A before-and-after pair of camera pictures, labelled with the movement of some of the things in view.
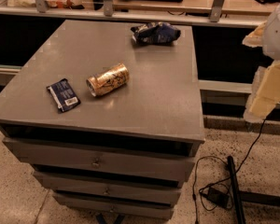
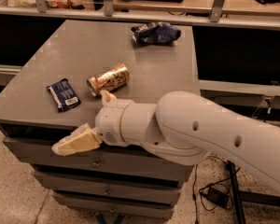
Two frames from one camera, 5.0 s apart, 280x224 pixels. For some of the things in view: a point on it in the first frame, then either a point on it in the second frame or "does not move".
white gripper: x=278 y=35 to x=109 y=121
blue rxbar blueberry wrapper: x=63 y=96 does not move
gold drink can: x=107 y=79 does not move
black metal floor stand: x=251 y=198 does not move
